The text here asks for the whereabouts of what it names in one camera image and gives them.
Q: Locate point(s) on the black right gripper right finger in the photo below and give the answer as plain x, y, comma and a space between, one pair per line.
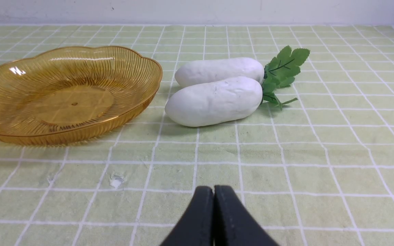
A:
233, 224

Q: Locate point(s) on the green checkered tablecloth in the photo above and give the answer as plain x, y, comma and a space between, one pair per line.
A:
320, 172

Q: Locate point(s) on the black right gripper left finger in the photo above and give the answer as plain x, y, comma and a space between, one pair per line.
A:
194, 228

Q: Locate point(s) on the amber ribbed plastic plate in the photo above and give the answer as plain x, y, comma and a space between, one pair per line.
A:
74, 93

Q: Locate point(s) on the white radish nearer camera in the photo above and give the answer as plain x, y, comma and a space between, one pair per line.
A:
218, 102

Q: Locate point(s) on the white radish farther back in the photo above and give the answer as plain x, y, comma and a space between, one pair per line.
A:
280, 71

